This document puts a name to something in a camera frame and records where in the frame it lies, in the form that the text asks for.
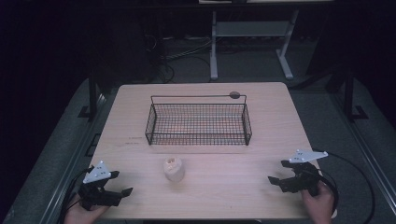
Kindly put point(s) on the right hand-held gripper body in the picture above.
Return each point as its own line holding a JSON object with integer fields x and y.
{"x": 303, "y": 179}

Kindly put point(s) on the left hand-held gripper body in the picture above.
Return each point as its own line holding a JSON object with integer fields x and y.
{"x": 93, "y": 193}

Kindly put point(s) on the beige lotus root piece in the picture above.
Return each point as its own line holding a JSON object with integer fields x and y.
{"x": 174, "y": 169}

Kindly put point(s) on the person's left hand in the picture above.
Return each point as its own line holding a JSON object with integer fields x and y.
{"x": 81, "y": 214}

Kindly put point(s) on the person's right hand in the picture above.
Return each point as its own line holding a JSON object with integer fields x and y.
{"x": 319, "y": 207}

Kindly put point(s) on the black metal stand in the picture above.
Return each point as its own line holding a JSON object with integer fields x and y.
{"x": 349, "y": 93}
{"x": 92, "y": 93}

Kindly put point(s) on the dark round tag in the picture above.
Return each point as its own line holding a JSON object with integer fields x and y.
{"x": 234, "y": 95}

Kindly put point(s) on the aluminium rail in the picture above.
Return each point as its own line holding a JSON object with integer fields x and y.
{"x": 364, "y": 146}
{"x": 73, "y": 155}

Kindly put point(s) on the white metal desk frame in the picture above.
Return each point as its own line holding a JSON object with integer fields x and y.
{"x": 252, "y": 29}

